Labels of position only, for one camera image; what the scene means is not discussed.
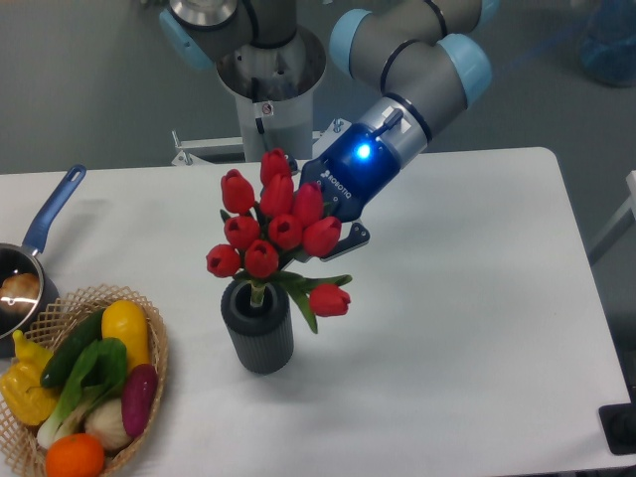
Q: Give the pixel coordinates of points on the white furniture leg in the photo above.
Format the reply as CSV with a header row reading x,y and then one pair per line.
x,y
616,227

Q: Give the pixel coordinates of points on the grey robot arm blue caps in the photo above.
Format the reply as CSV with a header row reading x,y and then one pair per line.
x,y
418,56

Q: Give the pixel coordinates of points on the white metal base frame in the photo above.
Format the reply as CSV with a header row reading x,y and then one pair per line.
x,y
230,150

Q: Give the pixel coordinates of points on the blue handled saucepan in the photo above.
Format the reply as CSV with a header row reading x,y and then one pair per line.
x,y
24,258

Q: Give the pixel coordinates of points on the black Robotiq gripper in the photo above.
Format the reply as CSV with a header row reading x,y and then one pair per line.
x,y
350,172

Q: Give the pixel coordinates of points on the beige garlic bulb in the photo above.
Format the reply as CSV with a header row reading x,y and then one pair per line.
x,y
105,423

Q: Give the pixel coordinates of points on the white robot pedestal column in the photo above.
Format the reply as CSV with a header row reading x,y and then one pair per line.
x,y
274,94

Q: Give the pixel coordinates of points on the red tulip bouquet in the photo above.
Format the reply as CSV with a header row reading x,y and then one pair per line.
x,y
263,230

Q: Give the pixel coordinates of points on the yellow bell pepper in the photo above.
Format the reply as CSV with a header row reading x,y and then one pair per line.
x,y
21,387

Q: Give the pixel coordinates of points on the dark grey ribbed vase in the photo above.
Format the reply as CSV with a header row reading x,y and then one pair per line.
x,y
262,336

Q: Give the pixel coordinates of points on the green cucumber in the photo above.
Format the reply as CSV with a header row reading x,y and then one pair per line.
x,y
60,366

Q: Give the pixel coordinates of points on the yellow squash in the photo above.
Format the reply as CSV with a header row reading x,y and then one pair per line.
x,y
126,321

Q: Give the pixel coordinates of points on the black device at table edge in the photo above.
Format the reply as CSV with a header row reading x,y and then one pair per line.
x,y
618,423

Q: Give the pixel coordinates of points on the blue translucent container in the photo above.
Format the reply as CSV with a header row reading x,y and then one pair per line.
x,y
607,47

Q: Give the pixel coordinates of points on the orange fruit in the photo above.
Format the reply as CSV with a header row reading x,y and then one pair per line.
x,y
79,454

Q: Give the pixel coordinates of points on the brown bread roll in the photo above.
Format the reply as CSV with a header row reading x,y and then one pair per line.
x,y
18,289

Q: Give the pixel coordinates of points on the green bok choy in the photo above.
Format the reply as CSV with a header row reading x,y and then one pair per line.
x,y
98,373

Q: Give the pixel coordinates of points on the purple sweet potato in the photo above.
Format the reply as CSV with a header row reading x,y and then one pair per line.
x,y
137,397

